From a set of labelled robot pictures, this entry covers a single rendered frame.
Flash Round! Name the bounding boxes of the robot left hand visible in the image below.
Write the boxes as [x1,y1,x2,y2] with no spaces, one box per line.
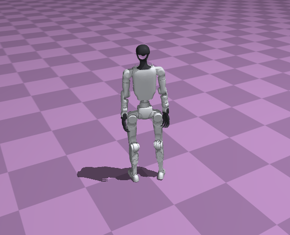
[121,113,130,132]

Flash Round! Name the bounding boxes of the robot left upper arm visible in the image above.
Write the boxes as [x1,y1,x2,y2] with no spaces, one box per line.
[122,69,133,98]

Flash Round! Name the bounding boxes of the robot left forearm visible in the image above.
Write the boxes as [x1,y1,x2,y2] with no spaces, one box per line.
[121,91,128,117]

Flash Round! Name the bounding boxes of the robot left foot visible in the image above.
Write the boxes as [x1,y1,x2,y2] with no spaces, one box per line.
[128,169,139,182]

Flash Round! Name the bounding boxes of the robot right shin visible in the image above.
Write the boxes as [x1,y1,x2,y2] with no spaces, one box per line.
[156,141,164,173]

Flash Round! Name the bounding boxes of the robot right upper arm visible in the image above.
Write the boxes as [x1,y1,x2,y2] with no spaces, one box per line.
[155,67,166,94]

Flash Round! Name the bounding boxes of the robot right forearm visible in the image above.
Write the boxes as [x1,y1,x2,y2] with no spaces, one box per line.
[160,90,169,113]

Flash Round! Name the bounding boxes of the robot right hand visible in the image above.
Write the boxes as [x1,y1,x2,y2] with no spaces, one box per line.
[161,108,169,128]

